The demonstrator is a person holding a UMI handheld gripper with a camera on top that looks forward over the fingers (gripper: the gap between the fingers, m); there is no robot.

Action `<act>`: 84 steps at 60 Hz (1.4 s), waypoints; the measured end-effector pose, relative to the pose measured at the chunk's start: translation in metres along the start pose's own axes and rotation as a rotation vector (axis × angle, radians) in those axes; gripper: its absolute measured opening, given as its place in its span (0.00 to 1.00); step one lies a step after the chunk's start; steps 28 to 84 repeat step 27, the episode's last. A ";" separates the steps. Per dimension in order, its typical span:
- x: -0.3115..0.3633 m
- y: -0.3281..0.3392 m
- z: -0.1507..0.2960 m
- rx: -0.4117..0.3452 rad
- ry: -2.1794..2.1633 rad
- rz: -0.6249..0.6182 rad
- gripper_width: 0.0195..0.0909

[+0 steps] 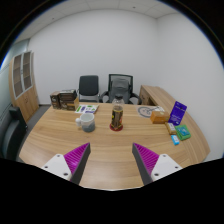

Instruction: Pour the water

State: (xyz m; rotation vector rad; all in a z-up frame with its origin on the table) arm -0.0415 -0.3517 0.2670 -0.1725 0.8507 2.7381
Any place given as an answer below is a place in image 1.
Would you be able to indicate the black sofa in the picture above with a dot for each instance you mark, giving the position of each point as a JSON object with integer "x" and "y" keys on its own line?
{"x": 11, "y": 133}

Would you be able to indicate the green cloth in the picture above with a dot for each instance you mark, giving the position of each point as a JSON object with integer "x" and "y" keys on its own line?
{"x": 181, "y": 137}

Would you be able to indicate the black mesh office chair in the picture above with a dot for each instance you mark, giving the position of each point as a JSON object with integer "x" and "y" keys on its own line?
{"x": 131, "y": 81}

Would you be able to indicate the white and grey mug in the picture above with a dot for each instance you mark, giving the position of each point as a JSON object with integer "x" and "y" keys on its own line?
{"x": 87, "y": 122}

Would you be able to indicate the wooden shelf cabinet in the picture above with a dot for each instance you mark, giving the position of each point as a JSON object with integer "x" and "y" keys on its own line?
{"x": 26, "y": 100}

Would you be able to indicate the clear bottle with black cap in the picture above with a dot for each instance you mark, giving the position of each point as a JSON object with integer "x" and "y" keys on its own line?
{"x": 117, "y": 115}

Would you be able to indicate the orange box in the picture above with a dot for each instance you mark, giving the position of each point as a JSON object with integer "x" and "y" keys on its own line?
{"x": 159, "y": 117}

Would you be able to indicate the grey backpack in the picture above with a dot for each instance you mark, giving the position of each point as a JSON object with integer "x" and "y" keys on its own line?
{"x": 120, "y": 88}

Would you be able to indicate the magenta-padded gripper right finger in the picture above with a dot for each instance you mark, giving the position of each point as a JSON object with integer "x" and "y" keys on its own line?
{"x": 148, "y": 159}

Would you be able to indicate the black box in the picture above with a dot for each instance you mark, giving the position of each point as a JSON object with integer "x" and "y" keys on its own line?
{"x": 68, "y": 95}

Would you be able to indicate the sheet with round grey print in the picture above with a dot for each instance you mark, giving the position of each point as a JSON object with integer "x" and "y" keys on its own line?
{"x": 145, "y": 111}

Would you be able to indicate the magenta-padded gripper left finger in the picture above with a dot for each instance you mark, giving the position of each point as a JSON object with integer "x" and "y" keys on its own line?
{"x": 75, "y": 159}

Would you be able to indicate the small yellow box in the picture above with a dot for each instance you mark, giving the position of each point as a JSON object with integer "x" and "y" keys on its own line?
{"x": 170, "y": 128}

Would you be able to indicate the wooden side desk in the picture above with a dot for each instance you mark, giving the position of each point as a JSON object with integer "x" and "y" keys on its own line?
{"x": 156, "y": 95}

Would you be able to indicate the purple standing sign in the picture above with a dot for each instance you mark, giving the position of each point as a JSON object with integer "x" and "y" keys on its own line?
{"x": 177, "y": 113}

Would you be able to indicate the white leaflet with coloured prints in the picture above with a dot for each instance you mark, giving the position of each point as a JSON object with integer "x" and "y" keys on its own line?
{"x": 86, "y": 109}

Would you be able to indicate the teal blue packet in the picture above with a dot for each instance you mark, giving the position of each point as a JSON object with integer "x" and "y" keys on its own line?
{"x": 182, "y": 131}

